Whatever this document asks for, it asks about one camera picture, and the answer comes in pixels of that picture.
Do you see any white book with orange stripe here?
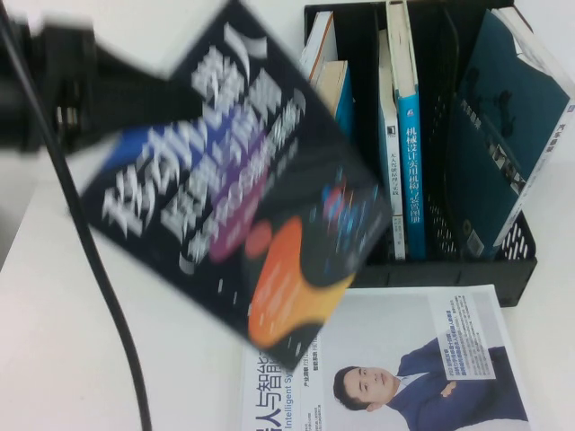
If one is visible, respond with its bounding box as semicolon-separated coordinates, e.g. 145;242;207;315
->
298;11;338;82

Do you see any black plastic book stand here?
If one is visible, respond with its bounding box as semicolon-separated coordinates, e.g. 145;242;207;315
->
303;0;539;309

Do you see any blue spine mechanical design book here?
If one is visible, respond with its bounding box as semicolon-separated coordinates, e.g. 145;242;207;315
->
385;2;428;261

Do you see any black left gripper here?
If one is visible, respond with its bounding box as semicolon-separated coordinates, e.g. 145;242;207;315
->
26;17;203;156

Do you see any teal cover white spine book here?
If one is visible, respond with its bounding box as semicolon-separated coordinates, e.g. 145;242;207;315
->
448;6;575;261

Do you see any dark robot book orange blob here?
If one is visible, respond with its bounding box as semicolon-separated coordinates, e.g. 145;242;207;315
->
78;0;394;354

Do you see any thin white spine book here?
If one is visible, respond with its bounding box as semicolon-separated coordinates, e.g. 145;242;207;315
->
376;30;406;261

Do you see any blue book with tan pages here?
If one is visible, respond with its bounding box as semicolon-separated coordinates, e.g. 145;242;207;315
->
309;60;358;140

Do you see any white magazine with man portrait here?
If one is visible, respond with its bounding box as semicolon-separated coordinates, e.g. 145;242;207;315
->
240;283;534;431

